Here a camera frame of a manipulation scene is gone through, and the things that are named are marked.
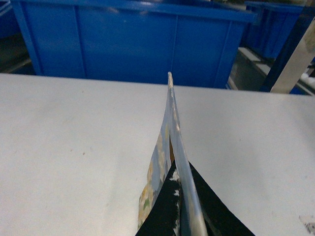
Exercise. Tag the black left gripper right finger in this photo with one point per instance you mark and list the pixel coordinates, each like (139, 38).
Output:
(219, 220)

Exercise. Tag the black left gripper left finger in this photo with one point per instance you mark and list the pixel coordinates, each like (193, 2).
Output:
(164, 218)

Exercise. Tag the flower gift bag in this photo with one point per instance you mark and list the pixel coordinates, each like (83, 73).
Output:
(170, 148)

